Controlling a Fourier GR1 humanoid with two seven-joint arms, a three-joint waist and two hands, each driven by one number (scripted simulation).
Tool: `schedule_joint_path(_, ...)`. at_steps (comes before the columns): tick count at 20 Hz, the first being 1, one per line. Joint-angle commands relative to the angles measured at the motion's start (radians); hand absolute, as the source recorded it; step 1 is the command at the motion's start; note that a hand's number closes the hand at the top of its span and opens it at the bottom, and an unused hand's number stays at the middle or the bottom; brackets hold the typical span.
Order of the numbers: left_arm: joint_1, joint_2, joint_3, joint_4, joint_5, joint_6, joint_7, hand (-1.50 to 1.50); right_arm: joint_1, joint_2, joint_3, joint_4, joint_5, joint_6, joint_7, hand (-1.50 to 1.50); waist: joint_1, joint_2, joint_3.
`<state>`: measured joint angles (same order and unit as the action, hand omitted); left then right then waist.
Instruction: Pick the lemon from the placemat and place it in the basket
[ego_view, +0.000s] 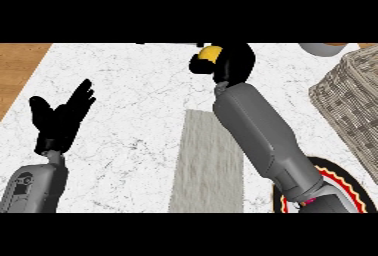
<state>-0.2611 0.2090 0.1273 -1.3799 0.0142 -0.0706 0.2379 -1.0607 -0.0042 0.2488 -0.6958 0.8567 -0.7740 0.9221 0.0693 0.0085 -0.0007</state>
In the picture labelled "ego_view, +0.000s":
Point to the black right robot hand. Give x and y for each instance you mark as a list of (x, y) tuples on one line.
[(235, 65)]

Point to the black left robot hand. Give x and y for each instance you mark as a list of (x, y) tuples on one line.
[(57, 125)]

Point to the yellow lemon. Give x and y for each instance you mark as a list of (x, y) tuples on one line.
[(209, 53)]

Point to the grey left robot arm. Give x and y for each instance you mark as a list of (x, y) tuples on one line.
[(35, 185)]

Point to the wicker basket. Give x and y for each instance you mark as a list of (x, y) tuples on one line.
[(351, 110)]

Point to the grey placemat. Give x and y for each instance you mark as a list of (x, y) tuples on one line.
[(208, 163)]

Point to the grey round bowl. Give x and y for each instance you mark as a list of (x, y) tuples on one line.
[(322, 49)]

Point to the black plate with red rim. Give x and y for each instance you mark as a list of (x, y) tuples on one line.
[(344, 186)]

